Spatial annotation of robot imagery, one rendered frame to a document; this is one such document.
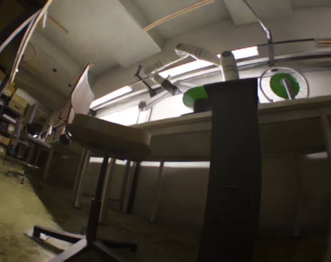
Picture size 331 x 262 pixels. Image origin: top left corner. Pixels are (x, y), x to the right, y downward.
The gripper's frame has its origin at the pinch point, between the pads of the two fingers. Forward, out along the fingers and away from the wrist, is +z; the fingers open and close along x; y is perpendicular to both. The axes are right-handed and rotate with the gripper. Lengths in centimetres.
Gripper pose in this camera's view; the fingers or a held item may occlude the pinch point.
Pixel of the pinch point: (184, 94)
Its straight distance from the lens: 112.3
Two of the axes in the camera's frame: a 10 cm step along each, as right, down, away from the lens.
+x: 0.4, -4.0, -9.2
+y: -6.9, 6.5, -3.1
